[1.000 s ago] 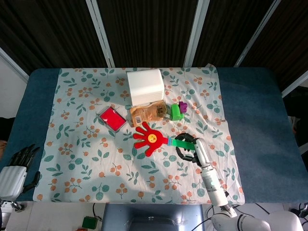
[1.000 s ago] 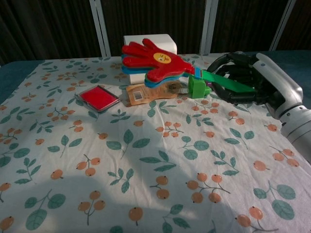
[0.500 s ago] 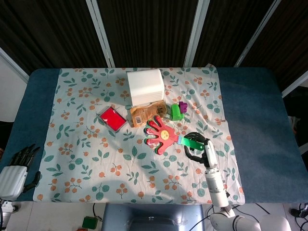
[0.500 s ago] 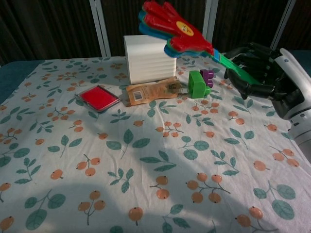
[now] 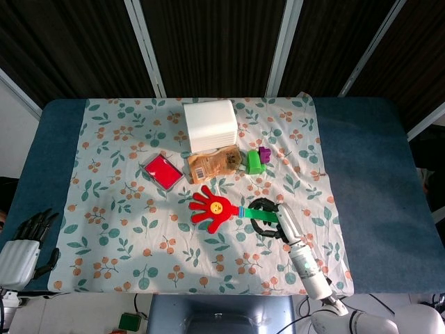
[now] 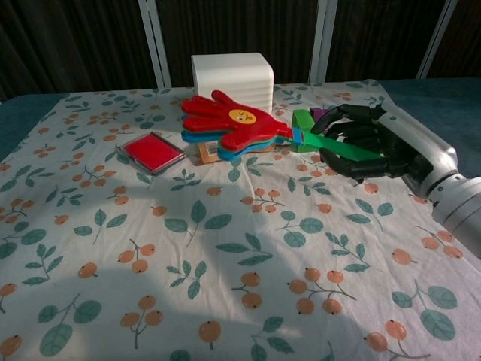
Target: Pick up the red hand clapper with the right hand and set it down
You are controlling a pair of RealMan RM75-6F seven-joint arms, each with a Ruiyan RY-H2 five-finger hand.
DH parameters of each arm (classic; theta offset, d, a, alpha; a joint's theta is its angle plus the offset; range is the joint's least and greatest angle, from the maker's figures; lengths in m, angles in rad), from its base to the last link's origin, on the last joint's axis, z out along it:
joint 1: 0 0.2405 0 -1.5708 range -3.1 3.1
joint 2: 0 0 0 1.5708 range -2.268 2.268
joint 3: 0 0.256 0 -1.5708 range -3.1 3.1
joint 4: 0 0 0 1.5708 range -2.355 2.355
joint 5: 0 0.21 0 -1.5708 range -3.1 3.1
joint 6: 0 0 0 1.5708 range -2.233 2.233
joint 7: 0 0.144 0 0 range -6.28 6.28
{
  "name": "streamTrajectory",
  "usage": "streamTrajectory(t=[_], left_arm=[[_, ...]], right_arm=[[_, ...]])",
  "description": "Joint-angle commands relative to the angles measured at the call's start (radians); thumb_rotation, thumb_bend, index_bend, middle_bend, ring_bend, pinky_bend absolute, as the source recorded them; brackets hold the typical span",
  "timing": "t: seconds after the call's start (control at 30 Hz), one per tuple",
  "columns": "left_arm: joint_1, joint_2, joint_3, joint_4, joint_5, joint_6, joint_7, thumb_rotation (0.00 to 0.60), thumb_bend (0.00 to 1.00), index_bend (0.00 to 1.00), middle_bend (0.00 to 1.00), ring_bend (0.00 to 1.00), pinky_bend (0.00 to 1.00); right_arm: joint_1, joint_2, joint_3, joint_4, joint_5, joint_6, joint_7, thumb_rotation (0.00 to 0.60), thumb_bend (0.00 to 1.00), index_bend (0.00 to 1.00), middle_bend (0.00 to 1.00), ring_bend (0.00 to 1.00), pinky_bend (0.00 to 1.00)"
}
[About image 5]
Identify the white metal frame post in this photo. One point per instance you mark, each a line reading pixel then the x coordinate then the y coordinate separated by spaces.
pixel 427 123
pixel 368 52
pixel 144 48
pixel 280 52

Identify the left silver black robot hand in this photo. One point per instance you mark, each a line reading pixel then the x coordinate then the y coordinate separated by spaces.
pixel 17 261

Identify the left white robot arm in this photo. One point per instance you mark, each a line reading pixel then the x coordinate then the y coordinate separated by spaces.
pixel 7 297

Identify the white ribbed plastic box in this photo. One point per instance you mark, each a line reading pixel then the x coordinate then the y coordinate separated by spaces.
pixel 208 121

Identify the green box on floor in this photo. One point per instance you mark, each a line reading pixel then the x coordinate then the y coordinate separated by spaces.
pixel 129 321

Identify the brown paper packet with barcode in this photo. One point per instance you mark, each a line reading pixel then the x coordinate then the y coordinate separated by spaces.
pixel 208 165

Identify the floral fruit print tablecloth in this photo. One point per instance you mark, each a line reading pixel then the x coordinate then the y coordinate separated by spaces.
pixel 139 243

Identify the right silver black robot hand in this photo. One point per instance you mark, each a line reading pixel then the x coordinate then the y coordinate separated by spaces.
pixel 288 222

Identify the grey blue robot torso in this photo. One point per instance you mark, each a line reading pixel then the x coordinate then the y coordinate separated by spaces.
pixel 222 313

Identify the blue felt table cover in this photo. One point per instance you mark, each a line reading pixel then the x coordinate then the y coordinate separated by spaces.
pixel 375 174

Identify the red ink pad clear case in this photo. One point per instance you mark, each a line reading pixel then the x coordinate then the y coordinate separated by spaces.
pixel 162 170

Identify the green plastic toy block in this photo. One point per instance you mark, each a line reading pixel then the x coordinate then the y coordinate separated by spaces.
pixel 254 161

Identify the purple plastic toy block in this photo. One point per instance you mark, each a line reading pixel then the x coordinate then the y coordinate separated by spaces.
pixel 266 154

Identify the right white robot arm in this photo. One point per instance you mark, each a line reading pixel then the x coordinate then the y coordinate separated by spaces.
pixel 309 271

